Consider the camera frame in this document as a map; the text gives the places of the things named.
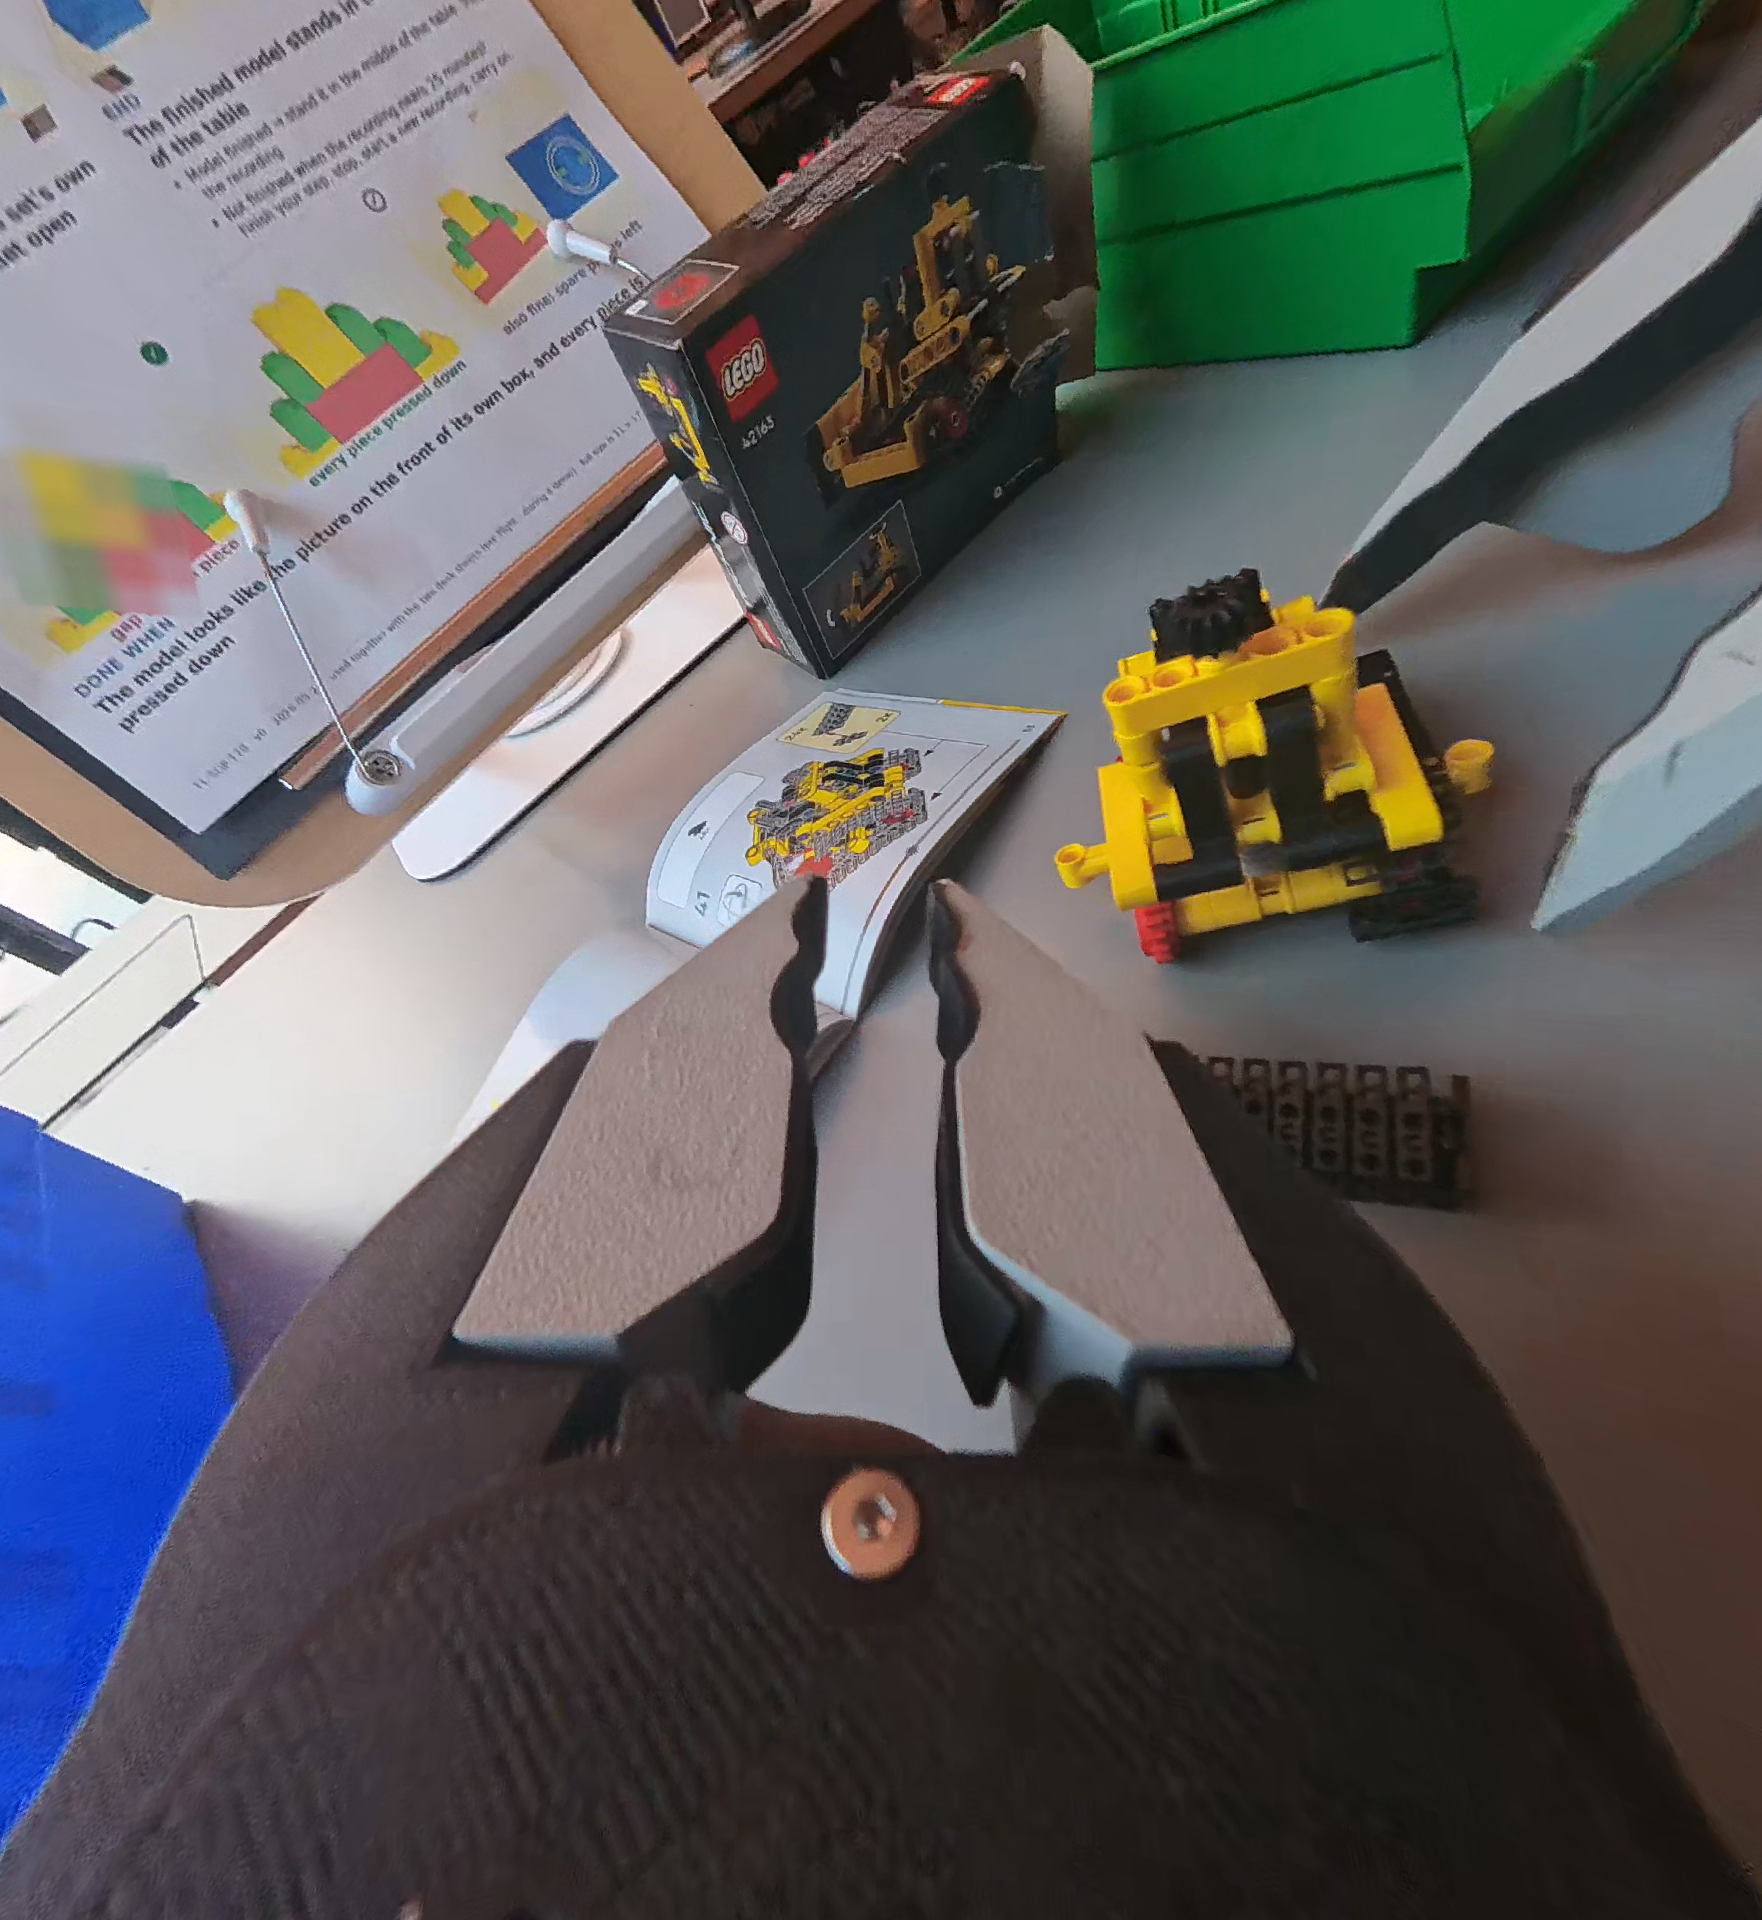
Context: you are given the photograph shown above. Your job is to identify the lego instruction booklet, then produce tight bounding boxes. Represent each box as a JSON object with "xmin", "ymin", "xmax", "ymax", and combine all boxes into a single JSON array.
[{"xmin": 484, "ymin": 690, "xmax": 1067, "ymax": 1141}]

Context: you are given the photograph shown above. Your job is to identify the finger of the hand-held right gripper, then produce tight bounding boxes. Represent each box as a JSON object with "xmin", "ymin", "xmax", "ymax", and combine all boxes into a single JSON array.
[
  {"xmin": 1530, "ymin": 451, "xmax": 1762, "ymax": 937},
  {"xmin": 1322, "ymin": 114, "xmax": 1762, "ymax": 619}
]

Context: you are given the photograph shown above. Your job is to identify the wooden sheet board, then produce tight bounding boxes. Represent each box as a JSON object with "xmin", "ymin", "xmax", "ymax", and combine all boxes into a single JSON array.
[{"xmin": 0, "ymin": 0, "xmax": 781, "ymax": 912}]

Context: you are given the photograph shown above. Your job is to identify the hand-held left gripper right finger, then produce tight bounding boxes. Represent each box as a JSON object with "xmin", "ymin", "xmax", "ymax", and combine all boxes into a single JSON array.
[{"xmin": 924, "ymin": 880, "xmax": 1298, "ymax": 1409}]

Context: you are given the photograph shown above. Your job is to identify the blue plastic bin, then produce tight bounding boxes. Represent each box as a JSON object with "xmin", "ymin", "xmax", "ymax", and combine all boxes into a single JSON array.
[{"xmin": 0, "ymin": 1070, "xmax": 241, "ymax": 1920}]

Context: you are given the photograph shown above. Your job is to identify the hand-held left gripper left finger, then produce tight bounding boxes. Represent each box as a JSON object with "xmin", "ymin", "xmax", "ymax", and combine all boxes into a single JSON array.
[{"xmin": 449, "ymin": 874, "xmax": 832, "ymax": 1401}]

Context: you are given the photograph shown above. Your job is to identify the printed instruction sheet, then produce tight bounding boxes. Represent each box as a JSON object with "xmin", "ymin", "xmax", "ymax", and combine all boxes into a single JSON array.
[{"xmin": 0, "ymin": 0, "xmax": 713, "ymax": 837}]

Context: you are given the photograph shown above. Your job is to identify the green plastic bin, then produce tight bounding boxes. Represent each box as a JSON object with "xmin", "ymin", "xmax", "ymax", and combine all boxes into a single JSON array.
[{"xmin": 956, "ymin": 0, "xmax": 1723, "ymax": 377}]

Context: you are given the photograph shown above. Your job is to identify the black lego track strip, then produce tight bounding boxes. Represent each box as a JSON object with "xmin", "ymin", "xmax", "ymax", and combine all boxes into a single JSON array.
[
  {"xmin": 1347, "ymin": 647, "xmax": 1485, "ymax": 948},
  {"xmin": 1194, "ymin": 1055, "xmax": 1478, "ymax": 1212}
]

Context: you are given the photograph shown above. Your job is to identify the yellow lego bulldozer model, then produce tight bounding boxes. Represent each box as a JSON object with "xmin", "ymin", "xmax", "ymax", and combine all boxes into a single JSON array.
[{"xmin": 1056, "ymin": 568, "xmax": 1498, "ymax": 964}]

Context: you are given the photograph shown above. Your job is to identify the black lego set box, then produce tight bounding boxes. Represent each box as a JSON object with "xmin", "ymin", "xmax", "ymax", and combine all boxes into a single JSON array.
[{"xmin": 602, "ymin": 67, "xmax": 1096, "ymax": 683}]

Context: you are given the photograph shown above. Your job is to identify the white stand base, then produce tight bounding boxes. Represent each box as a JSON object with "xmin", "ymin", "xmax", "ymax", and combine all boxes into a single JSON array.
[{"xmin": 393, "ymin": 594, "xmax": 759, "ymax": 883}]

